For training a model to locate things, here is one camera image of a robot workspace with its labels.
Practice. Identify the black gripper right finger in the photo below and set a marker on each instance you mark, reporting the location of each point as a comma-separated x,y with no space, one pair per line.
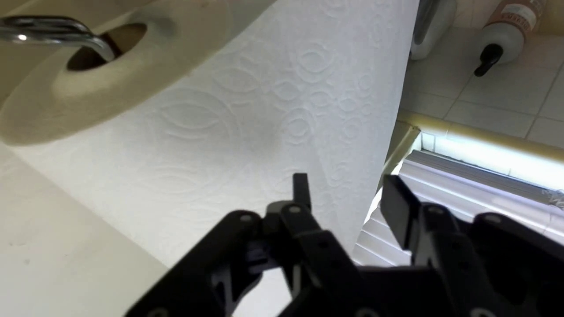
446,252

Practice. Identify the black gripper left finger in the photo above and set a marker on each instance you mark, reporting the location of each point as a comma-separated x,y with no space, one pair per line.
318,252

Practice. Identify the white paper towel roll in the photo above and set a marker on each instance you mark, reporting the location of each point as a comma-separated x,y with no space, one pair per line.
235,116

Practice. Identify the white window blind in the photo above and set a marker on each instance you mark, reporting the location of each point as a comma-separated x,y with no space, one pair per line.
469,187

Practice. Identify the orange soap pump bottle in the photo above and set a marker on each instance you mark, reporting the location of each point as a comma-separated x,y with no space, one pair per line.
508,32

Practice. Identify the chrome paper towel holder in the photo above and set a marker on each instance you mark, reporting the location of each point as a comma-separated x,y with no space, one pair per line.
53,26

